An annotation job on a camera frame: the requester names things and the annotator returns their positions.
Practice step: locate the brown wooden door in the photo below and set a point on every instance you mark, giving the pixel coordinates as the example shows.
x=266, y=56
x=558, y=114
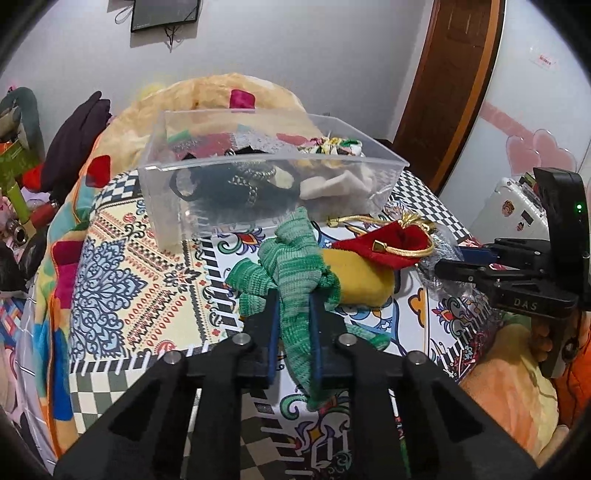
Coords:
x=452, y=83

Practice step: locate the red bottle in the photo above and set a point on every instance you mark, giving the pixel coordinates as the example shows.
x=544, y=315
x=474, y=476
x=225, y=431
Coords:
x=42, y=216

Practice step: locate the patterned printed blanket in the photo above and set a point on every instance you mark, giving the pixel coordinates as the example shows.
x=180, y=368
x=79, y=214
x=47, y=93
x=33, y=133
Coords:
x=138, y=277

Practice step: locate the clear plastic bag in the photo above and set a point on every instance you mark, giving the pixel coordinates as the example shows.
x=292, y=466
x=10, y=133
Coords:
x=445, y=281

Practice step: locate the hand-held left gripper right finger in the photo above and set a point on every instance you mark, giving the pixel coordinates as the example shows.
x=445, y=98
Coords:
x=316, y=344

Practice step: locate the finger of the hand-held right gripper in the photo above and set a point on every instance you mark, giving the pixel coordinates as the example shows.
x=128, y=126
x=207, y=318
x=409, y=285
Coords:
x=466, y=271
x=475, y=254

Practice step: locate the black knitted cloth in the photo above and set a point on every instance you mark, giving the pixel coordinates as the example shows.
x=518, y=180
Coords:
x=221, y=182

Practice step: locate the green and red cloth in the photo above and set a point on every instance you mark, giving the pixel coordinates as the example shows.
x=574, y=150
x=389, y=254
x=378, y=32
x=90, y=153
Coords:
x=198, y=141

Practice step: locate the peach yellow pillow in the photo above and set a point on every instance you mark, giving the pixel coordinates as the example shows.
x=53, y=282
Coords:
x=503, y=383

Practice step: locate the dark purple garment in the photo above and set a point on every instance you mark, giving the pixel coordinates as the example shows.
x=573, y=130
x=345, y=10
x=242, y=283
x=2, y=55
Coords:
x=76, y=138

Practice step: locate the wall-mounted black screen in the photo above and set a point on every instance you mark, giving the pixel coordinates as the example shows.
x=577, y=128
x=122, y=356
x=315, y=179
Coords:
x=166, y=11

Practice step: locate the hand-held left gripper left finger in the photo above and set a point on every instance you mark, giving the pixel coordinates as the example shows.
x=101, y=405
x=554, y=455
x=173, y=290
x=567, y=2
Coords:
x=273, y=332

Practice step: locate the green cardboard box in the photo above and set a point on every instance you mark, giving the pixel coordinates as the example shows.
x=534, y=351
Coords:
x=14, y=164

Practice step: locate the clear plastic box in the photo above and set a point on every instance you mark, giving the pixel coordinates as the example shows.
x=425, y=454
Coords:
x=221, y=194

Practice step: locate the yellow plush toy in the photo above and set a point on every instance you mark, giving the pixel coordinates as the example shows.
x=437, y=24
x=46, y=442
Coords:
x=364, y=281

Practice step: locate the white suitcase with stickers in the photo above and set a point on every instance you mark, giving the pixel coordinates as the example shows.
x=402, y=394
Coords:
x=512, y=207

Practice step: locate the person's right hand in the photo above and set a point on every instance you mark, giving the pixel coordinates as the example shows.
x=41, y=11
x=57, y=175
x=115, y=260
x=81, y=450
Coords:
x=541, y=344

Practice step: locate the grey green plush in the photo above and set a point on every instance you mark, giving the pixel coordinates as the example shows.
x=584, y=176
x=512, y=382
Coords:
x=25, y=113

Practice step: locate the green knitted sock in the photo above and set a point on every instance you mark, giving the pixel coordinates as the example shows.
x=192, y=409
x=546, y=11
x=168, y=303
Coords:
x=295, y=277

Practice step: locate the colourful fabric scrunchie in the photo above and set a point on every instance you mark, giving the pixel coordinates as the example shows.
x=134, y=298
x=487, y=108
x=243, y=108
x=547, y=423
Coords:
x=332, y=146

